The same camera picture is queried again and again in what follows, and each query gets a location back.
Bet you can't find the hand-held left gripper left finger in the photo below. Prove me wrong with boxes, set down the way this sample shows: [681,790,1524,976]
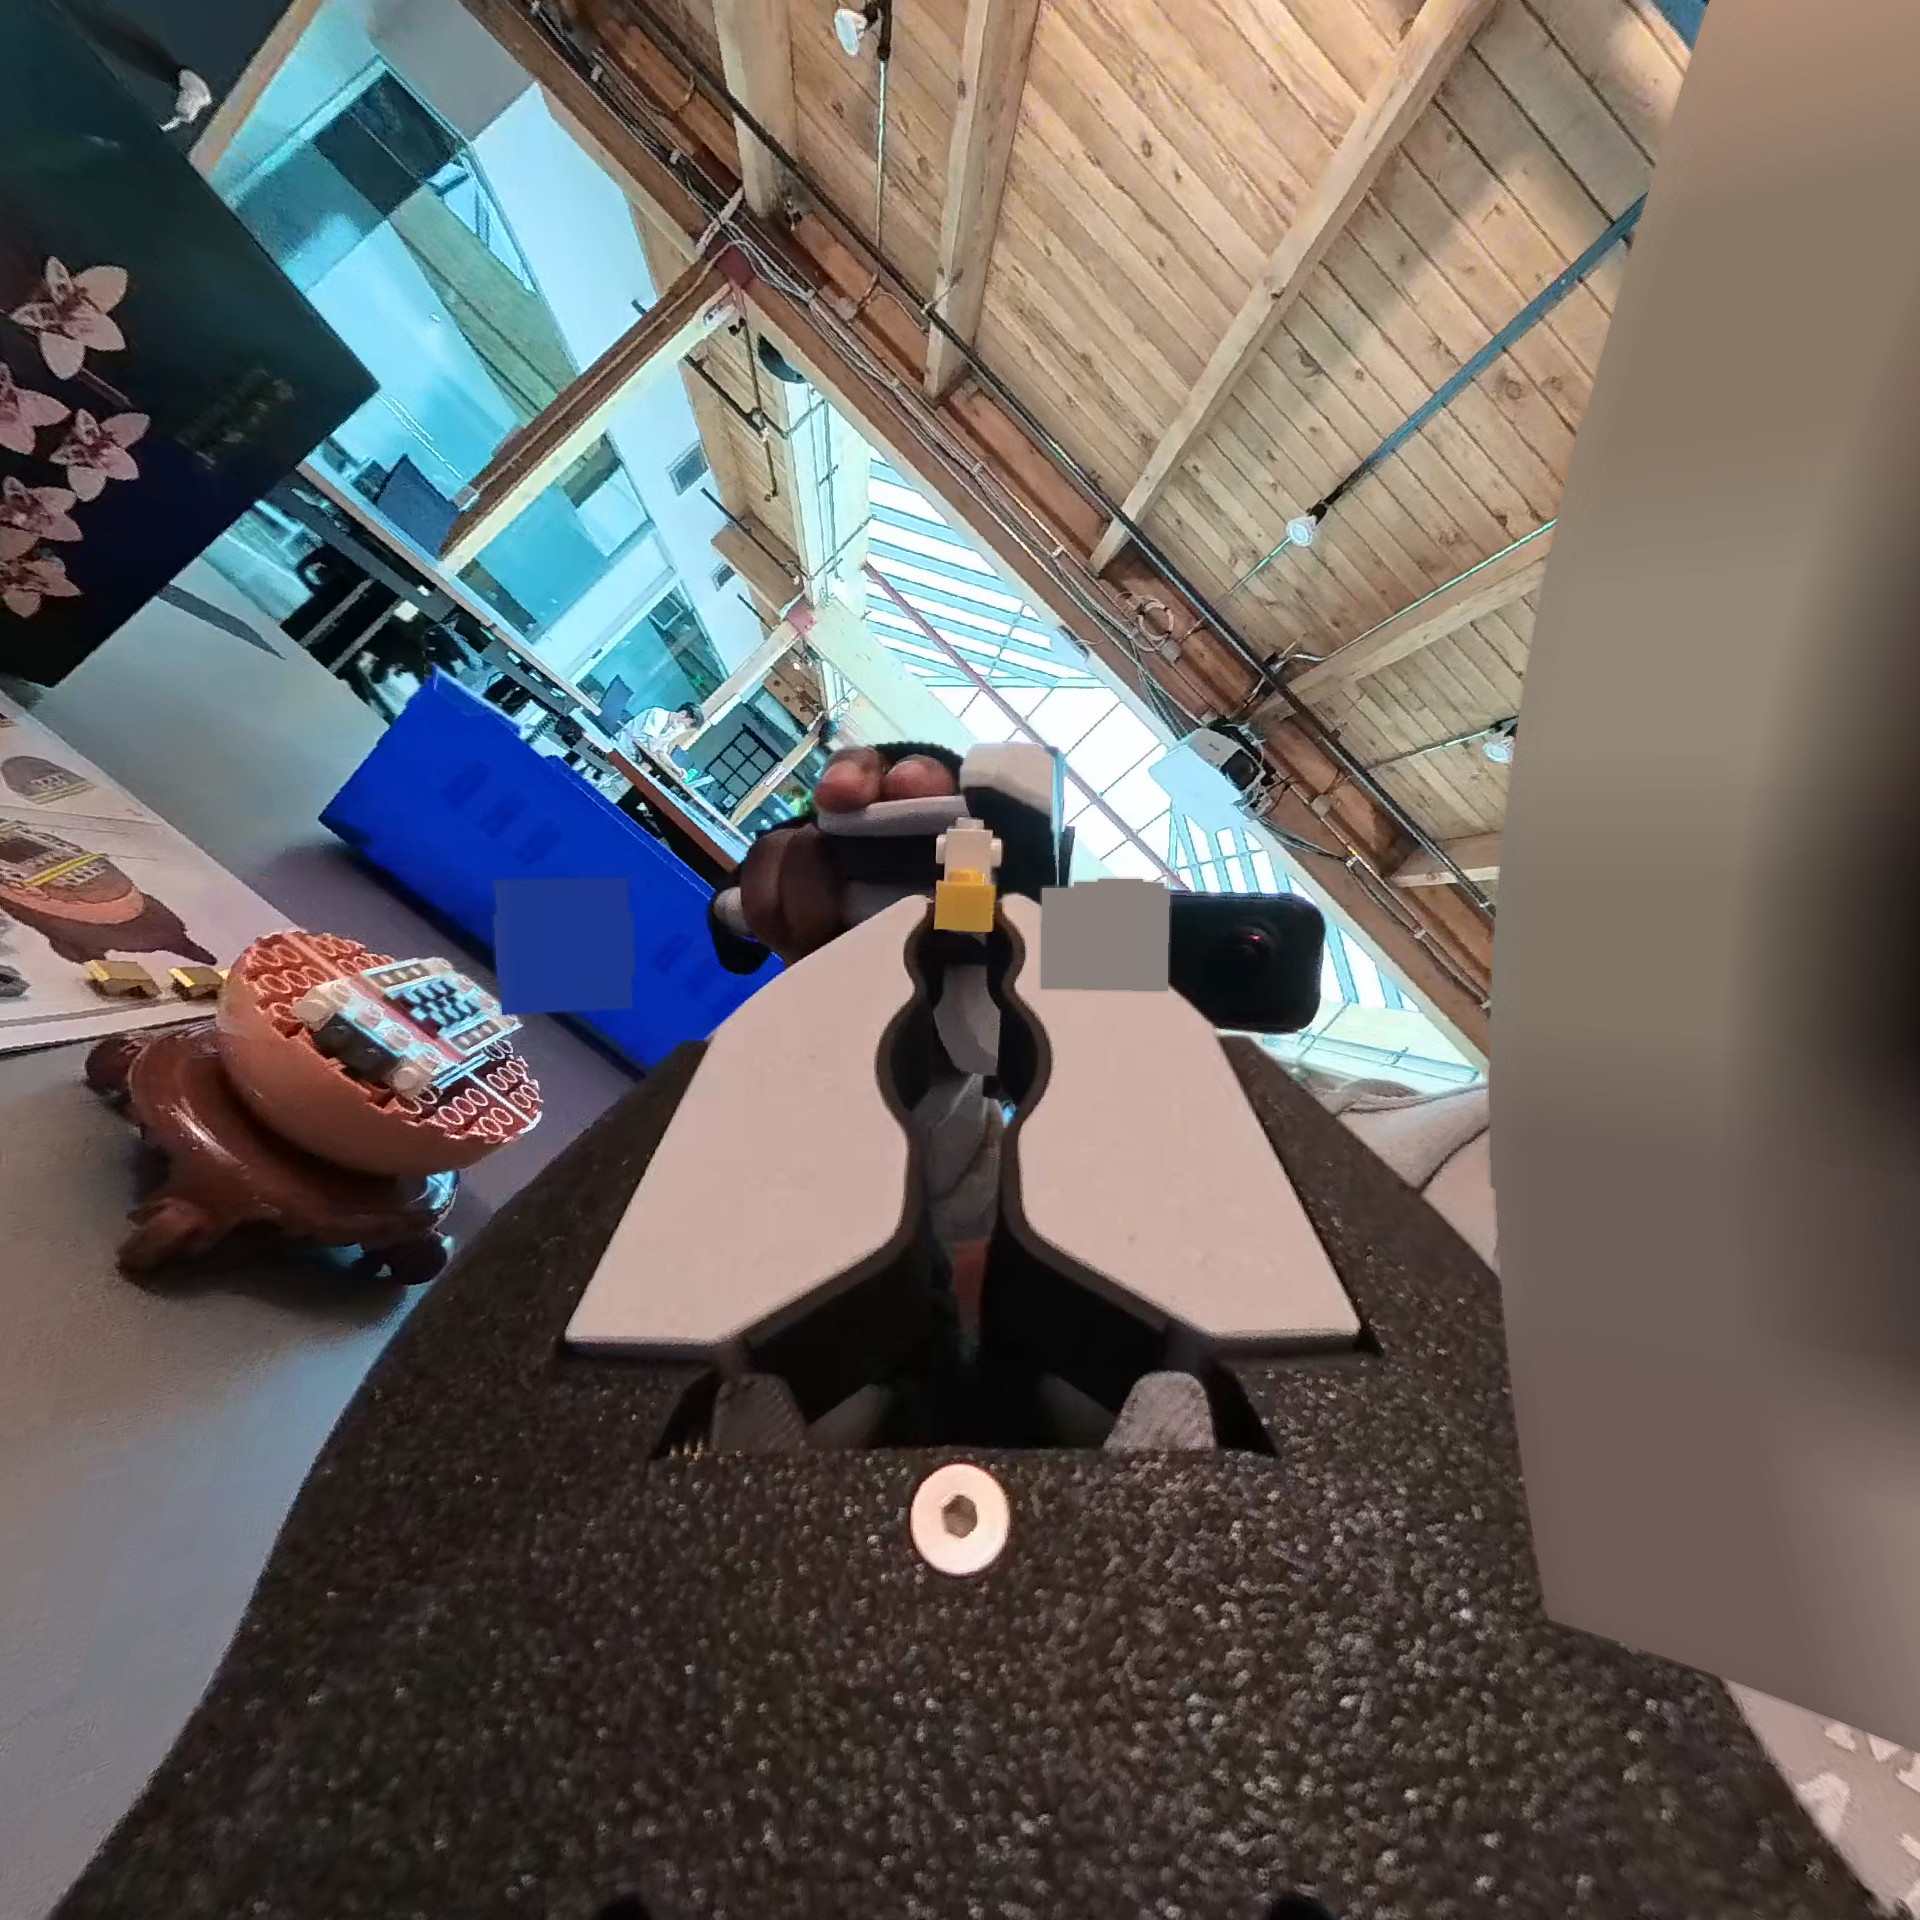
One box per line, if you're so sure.
[567,898,935,1371]

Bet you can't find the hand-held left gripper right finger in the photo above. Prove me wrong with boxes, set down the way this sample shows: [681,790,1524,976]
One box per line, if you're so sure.
[994,900,1362,1378]

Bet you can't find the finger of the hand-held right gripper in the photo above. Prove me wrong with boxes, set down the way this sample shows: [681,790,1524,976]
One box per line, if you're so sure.
[961,747,1069,893]

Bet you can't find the brick flowerpot model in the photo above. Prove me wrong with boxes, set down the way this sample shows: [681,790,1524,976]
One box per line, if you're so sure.
[88,930,551,1289]

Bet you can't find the blue plastic bin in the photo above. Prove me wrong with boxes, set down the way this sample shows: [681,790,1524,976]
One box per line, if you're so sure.
[323,673,786,1073]

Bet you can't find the person's right forearm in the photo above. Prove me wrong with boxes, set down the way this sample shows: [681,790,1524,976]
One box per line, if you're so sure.
[910,959,1028,1238]

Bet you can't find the brick set instruction booklet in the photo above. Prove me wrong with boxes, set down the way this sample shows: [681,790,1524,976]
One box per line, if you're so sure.
[0,687,302,1051]

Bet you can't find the black orchid print set box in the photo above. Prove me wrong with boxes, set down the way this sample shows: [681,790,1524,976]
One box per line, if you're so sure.
[0,0,385,687]

